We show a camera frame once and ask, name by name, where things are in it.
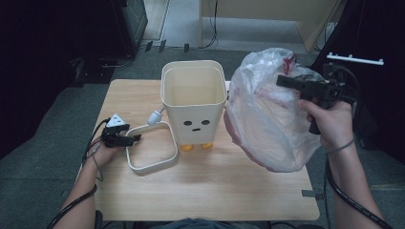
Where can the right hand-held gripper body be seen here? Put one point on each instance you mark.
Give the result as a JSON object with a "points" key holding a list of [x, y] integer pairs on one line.
{"points": [[331, 90]]}

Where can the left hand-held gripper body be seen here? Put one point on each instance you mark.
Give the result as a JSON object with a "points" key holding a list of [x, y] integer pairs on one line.
{"points": [[112, 138]]}

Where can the translucent printed plastic bag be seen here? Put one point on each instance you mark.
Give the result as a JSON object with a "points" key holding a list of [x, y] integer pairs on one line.
{"points": [[264, 127]]}

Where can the cream trash bin with face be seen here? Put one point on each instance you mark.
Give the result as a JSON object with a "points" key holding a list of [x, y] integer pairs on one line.
{"points": [[194, 127]]}

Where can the person's left hand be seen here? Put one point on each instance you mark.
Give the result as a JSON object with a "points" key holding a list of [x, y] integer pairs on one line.
{"points": [[103, 156]]}

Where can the person's right hand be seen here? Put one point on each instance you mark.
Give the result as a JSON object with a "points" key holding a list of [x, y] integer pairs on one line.
{"points": [[336, 125]]}

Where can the grey wrist band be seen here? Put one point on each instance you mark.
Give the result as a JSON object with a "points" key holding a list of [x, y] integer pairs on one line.
{"points": [[342, 147]]}

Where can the dark stand foot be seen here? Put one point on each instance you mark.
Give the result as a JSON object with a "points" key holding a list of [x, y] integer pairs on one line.
{"points": [[92, 71]]}

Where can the beige wooden partition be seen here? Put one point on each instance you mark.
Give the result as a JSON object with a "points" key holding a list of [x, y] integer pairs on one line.
{"points": [[270, 9]]}

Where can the grey tape strip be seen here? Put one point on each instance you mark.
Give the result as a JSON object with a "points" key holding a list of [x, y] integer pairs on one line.
{"points": [[308, 193]]}

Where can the black cabinet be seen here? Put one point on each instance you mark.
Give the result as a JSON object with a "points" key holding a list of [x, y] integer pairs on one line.
{"points": [[130, 22]]}

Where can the person's blue trousers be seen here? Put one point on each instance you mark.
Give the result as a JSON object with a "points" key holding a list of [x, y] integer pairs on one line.
{"points": [[197, 224]]}

